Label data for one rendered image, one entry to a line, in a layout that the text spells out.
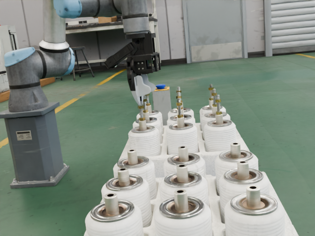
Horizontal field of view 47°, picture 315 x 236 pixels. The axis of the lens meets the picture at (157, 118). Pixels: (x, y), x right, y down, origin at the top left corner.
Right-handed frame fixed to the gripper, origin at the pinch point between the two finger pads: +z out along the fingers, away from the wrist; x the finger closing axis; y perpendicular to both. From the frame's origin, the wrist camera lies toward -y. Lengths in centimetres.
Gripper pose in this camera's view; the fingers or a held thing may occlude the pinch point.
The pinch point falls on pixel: (138, 100)
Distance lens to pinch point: 112.7
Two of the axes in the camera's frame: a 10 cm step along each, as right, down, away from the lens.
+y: 9.4, -0.1, -3.5
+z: 1.0, 9.7, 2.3
